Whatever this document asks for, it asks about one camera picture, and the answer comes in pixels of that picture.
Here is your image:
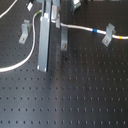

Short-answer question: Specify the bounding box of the long grey gripper finger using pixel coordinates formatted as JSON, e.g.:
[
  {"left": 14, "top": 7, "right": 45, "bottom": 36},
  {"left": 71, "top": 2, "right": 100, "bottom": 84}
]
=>
[{"left": 38, "top": 0, "right": 52, "bottom": 72}]

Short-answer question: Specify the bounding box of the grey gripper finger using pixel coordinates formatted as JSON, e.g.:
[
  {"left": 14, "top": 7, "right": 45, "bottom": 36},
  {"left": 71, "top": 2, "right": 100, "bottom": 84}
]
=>
[{"left": 61, "top": 27, "right": 68, "bottom": 51}]

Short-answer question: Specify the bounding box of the white cable with coloured bands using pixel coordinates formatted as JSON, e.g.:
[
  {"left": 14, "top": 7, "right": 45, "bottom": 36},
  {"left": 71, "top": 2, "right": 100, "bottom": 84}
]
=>
[{"left": 0, "top": 10, "right": 128, "bottom": 73}]

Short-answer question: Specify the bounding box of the small white connector top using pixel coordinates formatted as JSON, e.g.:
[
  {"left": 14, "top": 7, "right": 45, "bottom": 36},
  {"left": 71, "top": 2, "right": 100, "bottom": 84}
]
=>
[{"left": 27, "top": 2, "right": 33, "bottom": 11}]

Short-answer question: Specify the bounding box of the grey cable clip left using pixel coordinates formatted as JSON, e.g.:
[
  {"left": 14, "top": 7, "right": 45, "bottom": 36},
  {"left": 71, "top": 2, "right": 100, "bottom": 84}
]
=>
[{"left": 19, "top": 20, "right": 32, "bottom": 44}]

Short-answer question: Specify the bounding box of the grey cable clip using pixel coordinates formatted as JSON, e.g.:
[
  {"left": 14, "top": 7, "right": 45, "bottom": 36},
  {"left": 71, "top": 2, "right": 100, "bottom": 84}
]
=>
[
  {"left": 19, "top": 20, "right": 32, "bottom": 44},
  {"left": 102, "top": 23, "right": 116, "bottom": 46}
]

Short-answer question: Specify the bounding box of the grey metal bracket top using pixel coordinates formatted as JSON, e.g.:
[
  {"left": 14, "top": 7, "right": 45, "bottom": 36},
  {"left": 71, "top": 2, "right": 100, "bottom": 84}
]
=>
[{"left": 70, "top": 0, "right": 81, "bottom": 13}]

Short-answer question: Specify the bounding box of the white cable top left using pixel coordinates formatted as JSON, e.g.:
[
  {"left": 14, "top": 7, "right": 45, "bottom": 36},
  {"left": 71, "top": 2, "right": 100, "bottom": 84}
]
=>
[{"left": 0, "top": 0, "right": 19, "bottom": 19}]

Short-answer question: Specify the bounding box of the grey cable clip right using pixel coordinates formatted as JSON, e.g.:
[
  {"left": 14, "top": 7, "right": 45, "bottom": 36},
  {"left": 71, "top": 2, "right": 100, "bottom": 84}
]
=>
[{"left": 102, "top": 23, "right": 116, "bottom": 46}]

